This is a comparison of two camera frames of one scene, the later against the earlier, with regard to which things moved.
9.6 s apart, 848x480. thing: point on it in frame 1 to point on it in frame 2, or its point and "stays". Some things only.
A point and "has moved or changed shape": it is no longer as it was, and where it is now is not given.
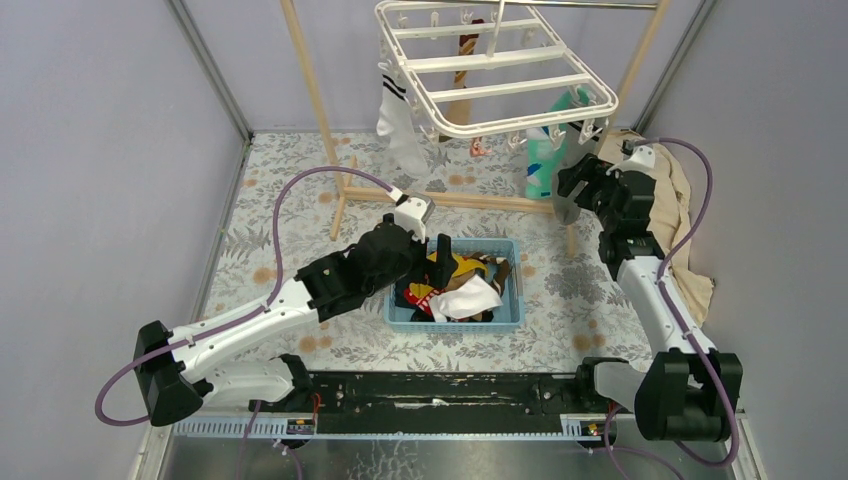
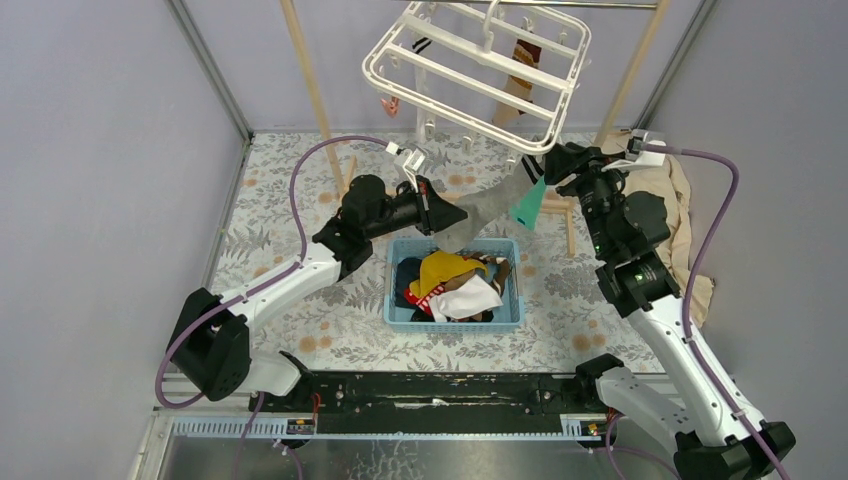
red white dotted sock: (423, 302) stays
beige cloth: (670, 213) stays
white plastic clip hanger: (403, 65) has moved or changed shape
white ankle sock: (469, 298) stays
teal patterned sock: (543, 157) to (528, 206)
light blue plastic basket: (509, 246) stays
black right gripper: (592, 171) stays
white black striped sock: (395, 122) to (421, 87)
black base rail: (372, 403) stays
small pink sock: (476, 149) to (391, 105)
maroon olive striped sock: (460, 112) to (529, 53)
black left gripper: (436, 274) to (434, 213)
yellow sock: (463, 265) stays
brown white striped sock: (502, 269) stays
